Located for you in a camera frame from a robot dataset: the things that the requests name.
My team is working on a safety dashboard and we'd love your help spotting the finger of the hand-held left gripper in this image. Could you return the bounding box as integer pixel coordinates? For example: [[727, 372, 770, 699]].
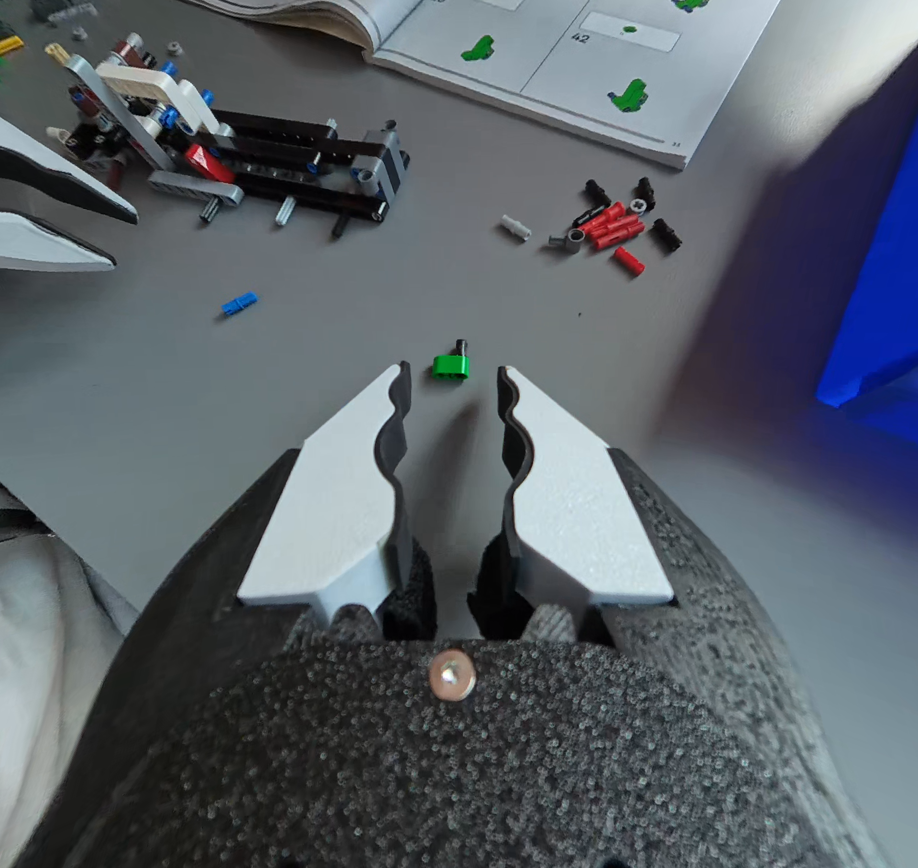
[[0, 211, 118, 272], [0, 116, 139, 227]]

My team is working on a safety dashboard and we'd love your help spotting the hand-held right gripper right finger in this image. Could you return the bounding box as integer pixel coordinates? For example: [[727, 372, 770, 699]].
[[497, 365, 676, 608]]

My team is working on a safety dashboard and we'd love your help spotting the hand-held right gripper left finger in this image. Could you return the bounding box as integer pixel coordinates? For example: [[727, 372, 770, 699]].
[[237, 361, 415, 641]]

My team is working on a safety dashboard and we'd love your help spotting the green lego piece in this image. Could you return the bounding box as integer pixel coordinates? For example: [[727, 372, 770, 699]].
[[432, 339, 471, 382]]

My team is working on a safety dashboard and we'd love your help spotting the grey lego beam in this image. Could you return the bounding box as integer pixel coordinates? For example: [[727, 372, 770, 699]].
[[29, 0, 120, 24]]

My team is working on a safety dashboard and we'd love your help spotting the black lego chassis assembly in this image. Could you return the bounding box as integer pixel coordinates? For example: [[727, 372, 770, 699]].
[[46, 34, 412, 242]]

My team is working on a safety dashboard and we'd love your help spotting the cluster of red lego pins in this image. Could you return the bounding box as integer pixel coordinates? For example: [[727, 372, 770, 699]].
[[574, 200, 647, 278]]

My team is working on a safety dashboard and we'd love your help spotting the lego instruction booklet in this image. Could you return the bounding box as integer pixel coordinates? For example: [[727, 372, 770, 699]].
[[161, 0, 806, 171]]

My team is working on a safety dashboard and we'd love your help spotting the person's white shirt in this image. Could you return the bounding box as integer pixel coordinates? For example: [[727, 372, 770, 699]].
[[0, 484, 142, 863]]

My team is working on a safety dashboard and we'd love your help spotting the blue plastic bin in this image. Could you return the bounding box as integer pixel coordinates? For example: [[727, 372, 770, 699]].
[[815, 58, 918, 446]]

